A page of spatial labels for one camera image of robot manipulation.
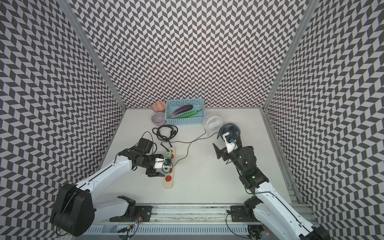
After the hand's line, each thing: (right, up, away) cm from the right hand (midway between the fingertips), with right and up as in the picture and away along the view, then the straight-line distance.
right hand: (222, 141), depth 77 cm
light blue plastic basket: (-35, +23, +43) cm, 60 cm away
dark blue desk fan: (+7, +7, +15) cm, 18 cm away
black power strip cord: (-43, +4, +26) cm, 50 cm away
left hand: (-33, -15, +6) cm, 37 cm away
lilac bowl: (-42, +13, +31) cm, 54 cm away
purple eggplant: (-24, +20, +35) cm, 47 cm away
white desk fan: (-3, +9, +20) cm, 22 cm away
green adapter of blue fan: (-27, -9, -7) cm, 29 cm away
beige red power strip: (-29, -21, +5) cm, 36 cm away
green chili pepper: (-20, +16, +32) cm, 41 cm away
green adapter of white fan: (-30, -9, +10) cm, 33 cm away
